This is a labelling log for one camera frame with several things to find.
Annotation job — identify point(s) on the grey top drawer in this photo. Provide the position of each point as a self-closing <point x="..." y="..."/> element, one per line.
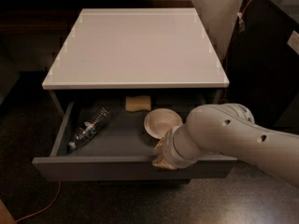
<point x="122" y="151"/>

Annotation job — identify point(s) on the white round bowl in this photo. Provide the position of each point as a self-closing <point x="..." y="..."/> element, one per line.
<point x="159" y="121"/>

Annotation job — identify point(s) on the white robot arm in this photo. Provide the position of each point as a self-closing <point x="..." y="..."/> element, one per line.
<point x="230" y="130"/>

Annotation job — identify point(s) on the clear plastic water bottle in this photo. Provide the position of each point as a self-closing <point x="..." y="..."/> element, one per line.
<point x="89" y="128"/>

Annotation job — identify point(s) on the dark wooden shelf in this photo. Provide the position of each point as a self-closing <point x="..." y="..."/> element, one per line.
<point x="46" y="17"/>

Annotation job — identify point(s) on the grey panel at left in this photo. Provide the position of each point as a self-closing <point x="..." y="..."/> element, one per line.
<point x="9" y="73"/>

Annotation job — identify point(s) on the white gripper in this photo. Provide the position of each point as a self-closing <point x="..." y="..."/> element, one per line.
<point x="167" y="149"/>

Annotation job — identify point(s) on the yellow sponge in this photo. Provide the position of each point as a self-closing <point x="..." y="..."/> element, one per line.
<point x="138" y="103"/>

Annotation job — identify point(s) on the grey three-drawer cabinet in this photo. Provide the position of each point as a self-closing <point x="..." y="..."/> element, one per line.
<point x="136" y="48"/>

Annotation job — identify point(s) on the black side cabinet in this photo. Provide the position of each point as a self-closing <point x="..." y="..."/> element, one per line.
<point x="262" y="63"/>

